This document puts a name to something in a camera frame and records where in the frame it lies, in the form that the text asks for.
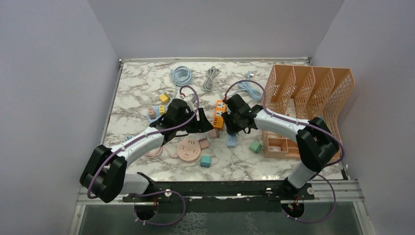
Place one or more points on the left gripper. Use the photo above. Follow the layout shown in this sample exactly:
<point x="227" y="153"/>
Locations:
<point x="202" y="125"/>

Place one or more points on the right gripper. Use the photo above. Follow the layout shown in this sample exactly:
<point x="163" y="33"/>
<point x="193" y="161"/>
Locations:
<point x="231" y="129"/>

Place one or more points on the pink plug adapter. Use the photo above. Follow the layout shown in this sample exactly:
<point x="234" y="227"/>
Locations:
<point x="204" y="143"/>
<point x="151" y="113"/>
<point x="214" y="133"/>

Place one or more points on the green plug adapter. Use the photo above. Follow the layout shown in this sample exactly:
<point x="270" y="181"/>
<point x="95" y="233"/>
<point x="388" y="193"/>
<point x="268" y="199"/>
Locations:
<point x="255" y="147"/>

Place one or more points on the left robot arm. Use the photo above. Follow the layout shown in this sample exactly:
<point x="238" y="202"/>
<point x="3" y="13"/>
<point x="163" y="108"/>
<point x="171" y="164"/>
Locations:
<point x="105" y="175"/>

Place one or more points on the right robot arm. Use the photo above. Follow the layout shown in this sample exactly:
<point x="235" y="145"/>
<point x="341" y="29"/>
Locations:
<point x="317" y="146"/>

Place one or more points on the teal plug adapter front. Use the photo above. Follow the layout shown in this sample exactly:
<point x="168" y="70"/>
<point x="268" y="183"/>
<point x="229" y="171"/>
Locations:
<point x="205" y="161"/>

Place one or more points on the orange power strip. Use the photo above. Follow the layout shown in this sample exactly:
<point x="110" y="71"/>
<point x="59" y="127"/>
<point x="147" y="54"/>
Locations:
<point x="218" y="121"/>

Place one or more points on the blue long power strip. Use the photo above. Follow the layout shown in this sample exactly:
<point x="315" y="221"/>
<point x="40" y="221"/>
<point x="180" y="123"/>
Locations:
<point x="231" y="140"/>

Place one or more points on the pink round power strip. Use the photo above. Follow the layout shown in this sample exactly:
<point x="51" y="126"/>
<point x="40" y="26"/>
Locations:
<point x="188" y="150"/>

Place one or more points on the blue round power strip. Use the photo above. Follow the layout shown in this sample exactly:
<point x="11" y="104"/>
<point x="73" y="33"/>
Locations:
<point x="155" y="112"/>

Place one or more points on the orange plastic file rack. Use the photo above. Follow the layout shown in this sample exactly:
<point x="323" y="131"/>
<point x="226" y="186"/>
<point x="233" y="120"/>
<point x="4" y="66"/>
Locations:
<point x="306" y="92"/>

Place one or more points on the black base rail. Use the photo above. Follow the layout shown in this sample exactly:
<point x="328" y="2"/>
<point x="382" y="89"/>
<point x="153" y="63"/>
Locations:
<point x="230" y="196"/>

